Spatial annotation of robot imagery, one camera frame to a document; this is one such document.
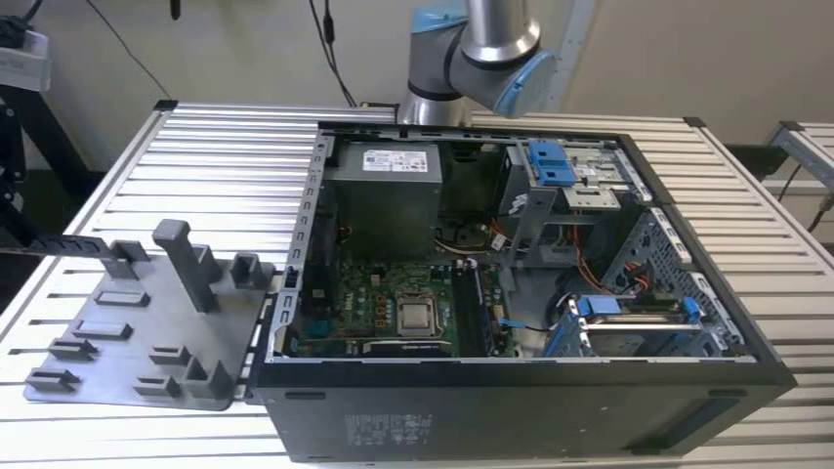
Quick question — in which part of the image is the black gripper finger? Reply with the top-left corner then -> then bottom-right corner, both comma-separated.
0,185 -> 43,253

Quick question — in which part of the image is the blue RAM stick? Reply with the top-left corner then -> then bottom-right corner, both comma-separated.
25,234 -> 133,259

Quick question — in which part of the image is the grey plastic parts rack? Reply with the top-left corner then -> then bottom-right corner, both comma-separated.
22,218 -> 278,411

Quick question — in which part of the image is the black bulky object beside table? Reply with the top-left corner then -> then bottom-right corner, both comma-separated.
18,168 -> 98,245

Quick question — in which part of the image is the green motherboard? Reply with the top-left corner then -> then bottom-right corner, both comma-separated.
285,258 -> 522,359

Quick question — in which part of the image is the grey power supply unit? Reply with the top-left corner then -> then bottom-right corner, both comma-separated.
322,141 -> 445,260

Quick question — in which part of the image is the CPU socket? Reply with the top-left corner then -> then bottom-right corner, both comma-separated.
389,291 -> 445,339

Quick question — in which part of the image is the silver CPU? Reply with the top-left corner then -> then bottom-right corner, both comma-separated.
397,302 -> 436,336

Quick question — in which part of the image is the black graphics card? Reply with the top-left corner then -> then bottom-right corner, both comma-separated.
350,339 -> 454,360

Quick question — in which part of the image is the black round fan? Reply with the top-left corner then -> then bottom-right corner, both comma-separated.
434,219 -> 493,255

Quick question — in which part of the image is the black open PC case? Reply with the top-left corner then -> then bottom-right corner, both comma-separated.
244,119 -> 800,464

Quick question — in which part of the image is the blue plastic drive latch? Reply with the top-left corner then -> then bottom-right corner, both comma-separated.
525,139 -> 578,190

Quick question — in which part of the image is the grey metal drive cage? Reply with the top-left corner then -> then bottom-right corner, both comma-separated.
497,136 -> 653,271

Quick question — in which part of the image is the blue disk carrier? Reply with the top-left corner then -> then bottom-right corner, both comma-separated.
542,295 -> 717,361

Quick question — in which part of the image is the black box behind table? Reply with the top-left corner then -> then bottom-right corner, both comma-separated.
723,143 -> 787,183

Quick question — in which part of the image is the aluminium side table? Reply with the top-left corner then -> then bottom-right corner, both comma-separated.
760,119 -> 834,196

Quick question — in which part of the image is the black slanted frame bar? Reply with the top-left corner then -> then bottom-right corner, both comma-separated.
22,90 -> 89,173

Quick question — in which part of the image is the thin black wall wire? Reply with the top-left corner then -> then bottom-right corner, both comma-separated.
82,0 -> 174,104

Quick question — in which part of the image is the thin black ferrite cable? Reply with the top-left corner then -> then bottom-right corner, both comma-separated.
306,0 -> 400,109

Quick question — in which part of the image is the blue tipped black wire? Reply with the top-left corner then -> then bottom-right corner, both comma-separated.
494,316 -> 554,334

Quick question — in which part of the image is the orange wire bundle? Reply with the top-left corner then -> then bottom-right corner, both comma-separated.
564,207 -> 620,297

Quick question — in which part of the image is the red orange wire plug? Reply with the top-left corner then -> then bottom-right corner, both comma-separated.
621,261 -> 653,297

